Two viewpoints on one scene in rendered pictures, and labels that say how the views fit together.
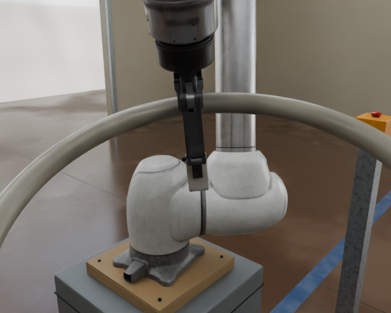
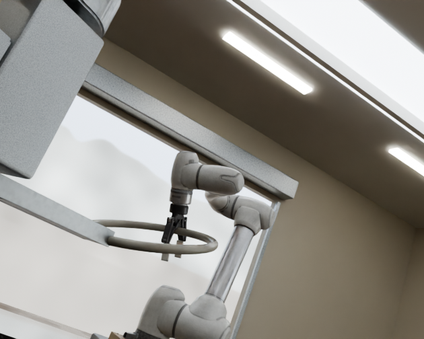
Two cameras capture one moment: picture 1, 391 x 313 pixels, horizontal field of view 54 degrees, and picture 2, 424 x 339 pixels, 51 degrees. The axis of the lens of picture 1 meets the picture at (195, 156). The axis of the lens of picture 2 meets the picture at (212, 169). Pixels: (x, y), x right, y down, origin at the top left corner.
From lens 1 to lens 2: 1.36 m
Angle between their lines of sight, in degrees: 45
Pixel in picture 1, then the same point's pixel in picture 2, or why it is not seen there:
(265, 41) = not seen: outside the picture
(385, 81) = not seen: outside the picture
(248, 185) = (206, 311)
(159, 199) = (160, 299)
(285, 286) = not seen: outside the picture
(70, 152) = (130, 223)
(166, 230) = (156, 318)
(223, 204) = (189, 316)
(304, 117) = (203, 237)
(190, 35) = (177, 200)
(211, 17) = (185, 198)
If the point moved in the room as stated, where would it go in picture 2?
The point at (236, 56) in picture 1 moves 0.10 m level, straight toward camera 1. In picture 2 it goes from (229, 251) to (221, 245)
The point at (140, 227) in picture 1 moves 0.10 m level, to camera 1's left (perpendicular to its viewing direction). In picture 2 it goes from (145, 313) to (126, 305)
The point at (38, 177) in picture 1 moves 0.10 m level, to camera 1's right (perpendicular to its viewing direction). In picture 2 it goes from (117, 222) to (138, 229)
